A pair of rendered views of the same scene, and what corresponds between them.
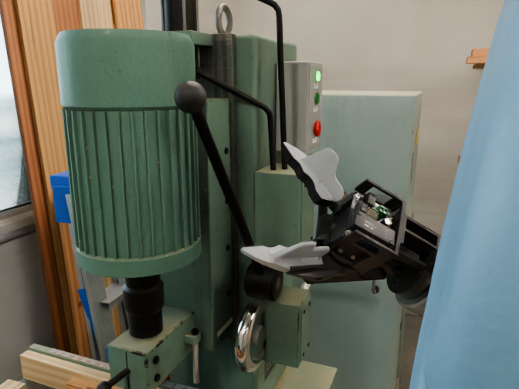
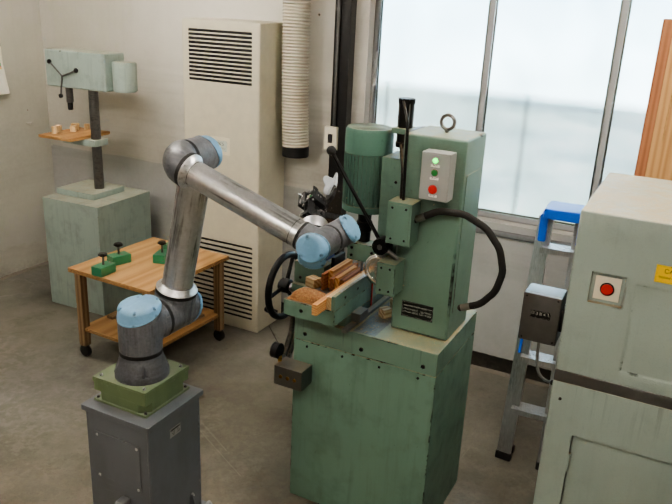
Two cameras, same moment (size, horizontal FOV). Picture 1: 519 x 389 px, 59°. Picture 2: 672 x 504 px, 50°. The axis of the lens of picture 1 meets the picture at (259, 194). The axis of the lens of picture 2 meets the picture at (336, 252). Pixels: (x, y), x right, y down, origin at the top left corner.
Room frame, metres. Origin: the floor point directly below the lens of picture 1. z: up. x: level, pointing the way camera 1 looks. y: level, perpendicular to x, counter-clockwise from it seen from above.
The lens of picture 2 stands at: (0.76, -2.43, 1.93)
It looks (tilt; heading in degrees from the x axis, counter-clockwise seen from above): 19 degrees down; 95
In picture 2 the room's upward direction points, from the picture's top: 3 degrees clockwise
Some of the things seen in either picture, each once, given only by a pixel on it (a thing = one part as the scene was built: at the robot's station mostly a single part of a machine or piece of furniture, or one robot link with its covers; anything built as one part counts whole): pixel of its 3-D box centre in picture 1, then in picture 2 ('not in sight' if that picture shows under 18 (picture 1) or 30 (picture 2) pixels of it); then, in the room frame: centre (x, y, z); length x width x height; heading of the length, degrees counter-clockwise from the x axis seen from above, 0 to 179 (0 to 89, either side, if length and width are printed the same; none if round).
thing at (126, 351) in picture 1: (156, 350); (367, 252); (0.65, 0.17, 1.03); 0.14 x 0.07 x 0.09; 158
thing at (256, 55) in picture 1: (226, 223); (437, 232); (0.90, 0.07, 1.16); 0.22 x 0.22 x 0.72; 68
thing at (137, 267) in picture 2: not in sight; (152, 296); (-0.58, 1.17, 0.32); 0.66 x 0.57 x 0.64; 67
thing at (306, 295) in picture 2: not in sight; (309, 293); (0.46, -0.02, 0.92); 0.14 x 0.09 x 0.04; 158
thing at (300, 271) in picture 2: not in sight; (317, 269); (0.45, 0.25, 0.92); 0.15 x 0.13 x 0.09; 68
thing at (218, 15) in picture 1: (224, 21); (447, 122); (0.90, 0.07, 1.55); 0.06 x 0.02 x 0.06; 158
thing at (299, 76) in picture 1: (300, 106); (437, 175); (0.87, -0.08, 1.40); 0.10 x 0.06 x 0.16; 158
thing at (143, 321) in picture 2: not in sight; (141, 324); (-0.11, -0.21, 0.83); 0.17 x 0.15 x 0.18; 68
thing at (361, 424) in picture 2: not in sight; (380, 413); (0.74, 0.13, 0.36); 0.58 x 0.45 x 0.71; 158
